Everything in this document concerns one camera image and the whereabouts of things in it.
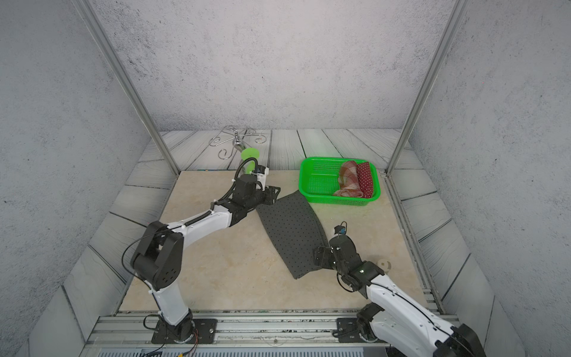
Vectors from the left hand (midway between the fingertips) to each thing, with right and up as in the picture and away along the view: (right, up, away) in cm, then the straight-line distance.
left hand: (280, 189), depth 90 cm
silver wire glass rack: (-18, +19, +5) cm, 27 cm away
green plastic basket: (+19, +5, +29) cm, 35 cm away
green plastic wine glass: (-12, +15, +1) cm, 19 cm away
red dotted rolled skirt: (+39, +4, +15) cm, 42 cm away
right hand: (+16, -23, -7) cm, 29 cm away
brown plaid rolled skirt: (+31, +4, +13) cm, 34 cm away
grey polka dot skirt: (+6, -18, +6) cm, 20 cm away
